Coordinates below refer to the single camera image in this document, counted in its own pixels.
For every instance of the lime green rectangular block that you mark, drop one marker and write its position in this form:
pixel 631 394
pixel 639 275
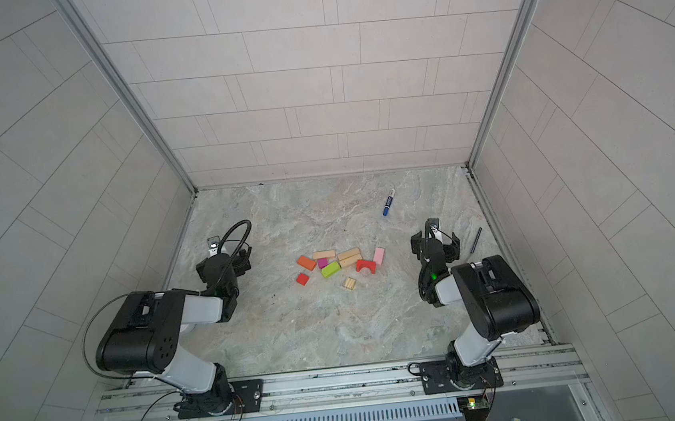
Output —
pixel 331 269

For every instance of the blue marker pen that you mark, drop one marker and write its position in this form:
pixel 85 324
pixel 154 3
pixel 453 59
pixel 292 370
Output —
pixel 388 202

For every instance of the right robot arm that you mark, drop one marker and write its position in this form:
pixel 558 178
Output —
pixel 497 303

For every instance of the right circuit board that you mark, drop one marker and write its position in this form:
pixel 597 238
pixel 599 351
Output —
pixel 475 408

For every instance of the natural wood block 31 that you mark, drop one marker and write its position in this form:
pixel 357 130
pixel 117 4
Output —
pixel 330 254

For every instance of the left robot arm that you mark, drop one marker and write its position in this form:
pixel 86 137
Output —
pixel 144 339

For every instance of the small ridged natural block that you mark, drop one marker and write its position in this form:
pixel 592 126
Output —
pixel 350 284

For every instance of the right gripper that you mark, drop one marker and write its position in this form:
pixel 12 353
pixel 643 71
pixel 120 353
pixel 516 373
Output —
pixel 434 244

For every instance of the orange rectangular block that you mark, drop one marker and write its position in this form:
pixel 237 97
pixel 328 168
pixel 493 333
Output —
pixel 307 263

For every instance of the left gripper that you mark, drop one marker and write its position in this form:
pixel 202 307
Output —
pixel 239 258

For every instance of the pink rectangular block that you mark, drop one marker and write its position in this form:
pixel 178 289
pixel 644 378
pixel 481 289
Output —
pixel 379 255

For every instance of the dark grey pen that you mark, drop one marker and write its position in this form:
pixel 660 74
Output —
pixel 476 241

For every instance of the red square block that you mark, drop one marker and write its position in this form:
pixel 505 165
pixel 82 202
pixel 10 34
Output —
pixel 302 279

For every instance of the red arch block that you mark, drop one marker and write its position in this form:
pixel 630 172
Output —
pixel 371 266

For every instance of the natural wood block 29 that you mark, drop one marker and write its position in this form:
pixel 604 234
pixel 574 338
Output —
pixel 348 254

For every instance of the aluminium mounting rail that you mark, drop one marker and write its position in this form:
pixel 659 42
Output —
pixel 338 388

